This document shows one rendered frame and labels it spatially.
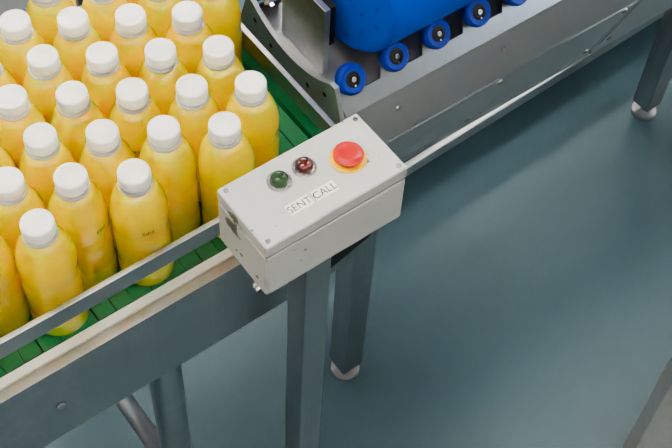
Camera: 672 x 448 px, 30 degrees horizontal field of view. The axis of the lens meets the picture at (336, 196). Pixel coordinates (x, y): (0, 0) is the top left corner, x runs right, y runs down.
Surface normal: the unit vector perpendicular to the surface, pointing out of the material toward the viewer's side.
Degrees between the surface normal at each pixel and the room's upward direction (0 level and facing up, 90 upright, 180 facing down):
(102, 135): 0
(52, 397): 90
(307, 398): 90
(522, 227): 0
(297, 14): 90
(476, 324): 0
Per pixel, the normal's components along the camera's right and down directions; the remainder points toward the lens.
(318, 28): -0.81, 0.46
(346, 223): 0.59, 0.67
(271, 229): 0.04, -0.58
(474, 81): 0.57, 0.44
